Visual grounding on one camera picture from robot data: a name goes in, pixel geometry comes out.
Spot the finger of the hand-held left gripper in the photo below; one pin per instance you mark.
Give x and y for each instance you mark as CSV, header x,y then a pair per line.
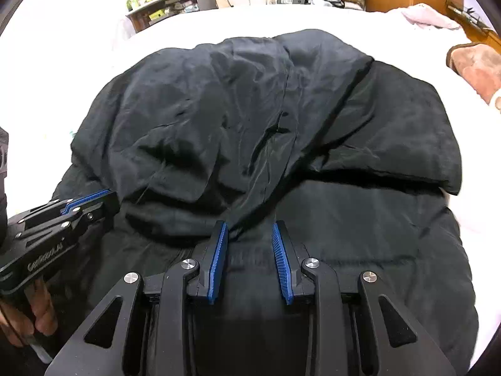
x,y
100,215
88,199

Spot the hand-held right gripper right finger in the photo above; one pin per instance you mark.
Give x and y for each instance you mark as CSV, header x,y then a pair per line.
x,y
282,262

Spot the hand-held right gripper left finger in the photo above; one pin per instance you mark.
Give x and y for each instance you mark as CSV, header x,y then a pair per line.
x,y
217,262

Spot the black hooded puffer jacket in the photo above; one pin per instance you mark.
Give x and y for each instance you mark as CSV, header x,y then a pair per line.
x,y
254,125

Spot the person's left hand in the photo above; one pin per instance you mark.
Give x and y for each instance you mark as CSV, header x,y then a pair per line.
x,y
45,309

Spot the cluttered wooden shelf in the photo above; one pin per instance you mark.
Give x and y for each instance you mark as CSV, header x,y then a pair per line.
x,y
168,8

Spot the pink floral bed cover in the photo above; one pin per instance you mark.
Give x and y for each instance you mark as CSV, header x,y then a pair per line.
x,y
399,35

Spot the folded bear print blanket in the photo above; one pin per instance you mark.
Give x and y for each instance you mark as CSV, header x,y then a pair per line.
x,y
477,66

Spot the wooden headboard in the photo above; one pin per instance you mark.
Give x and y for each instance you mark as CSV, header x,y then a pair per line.
x,y
475,23

